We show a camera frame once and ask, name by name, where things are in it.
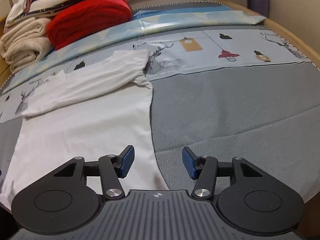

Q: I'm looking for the cream folded blanket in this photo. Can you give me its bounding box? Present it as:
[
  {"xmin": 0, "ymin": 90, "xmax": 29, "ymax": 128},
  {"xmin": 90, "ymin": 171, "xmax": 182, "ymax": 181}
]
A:
[{"xmin": 1, "ymin": 17, "xmax": 54, "ymax": 74}]

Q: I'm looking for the wooden bed frame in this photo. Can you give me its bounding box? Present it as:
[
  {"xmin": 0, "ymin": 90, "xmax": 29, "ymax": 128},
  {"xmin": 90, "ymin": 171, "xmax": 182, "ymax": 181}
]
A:
[{"xmin": 3, "ymin": 0, "xmax": 319, "ymax": 89}]

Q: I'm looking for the red folded blanket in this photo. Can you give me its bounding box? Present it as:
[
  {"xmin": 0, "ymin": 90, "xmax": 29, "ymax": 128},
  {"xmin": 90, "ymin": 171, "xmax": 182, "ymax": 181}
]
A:
[{"xmin": 46, "ymin": 0, "xmax": 132, "ymax": 50}]

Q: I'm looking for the white folded clothes stack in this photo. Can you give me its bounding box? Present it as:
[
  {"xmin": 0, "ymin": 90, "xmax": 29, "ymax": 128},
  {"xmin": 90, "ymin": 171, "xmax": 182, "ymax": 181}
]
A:
[{"xmin": 5, "ymin": 0, "xmax": 84, "ymax": 28}]

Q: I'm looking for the grey printed bed sheet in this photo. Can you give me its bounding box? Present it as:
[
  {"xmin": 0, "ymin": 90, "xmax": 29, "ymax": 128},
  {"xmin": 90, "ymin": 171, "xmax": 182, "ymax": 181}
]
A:
[{"xmin": 0, "ymin": 0, "xmax": 320, "ymax": 205}]

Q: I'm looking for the white t-shirt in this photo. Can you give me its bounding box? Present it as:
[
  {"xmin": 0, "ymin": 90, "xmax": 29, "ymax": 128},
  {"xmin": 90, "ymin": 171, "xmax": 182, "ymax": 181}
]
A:
[{"xmin": 1, "ymin": 49, "xmax": 167, "ymax": 208}]

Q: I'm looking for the purple board by wall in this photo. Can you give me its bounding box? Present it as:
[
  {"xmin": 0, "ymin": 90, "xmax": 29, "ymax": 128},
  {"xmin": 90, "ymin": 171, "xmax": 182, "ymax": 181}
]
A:
[{"xmin": 247, "ymin": 0, "xmax": 270, "ymax": 17}]

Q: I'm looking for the light blue patterned blanket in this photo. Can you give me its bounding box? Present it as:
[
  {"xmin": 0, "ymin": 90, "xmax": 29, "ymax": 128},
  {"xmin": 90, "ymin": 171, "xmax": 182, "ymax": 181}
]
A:
[{"xmin": 3, "ymin": 10, "xmax": 266, "ymax": 93}]

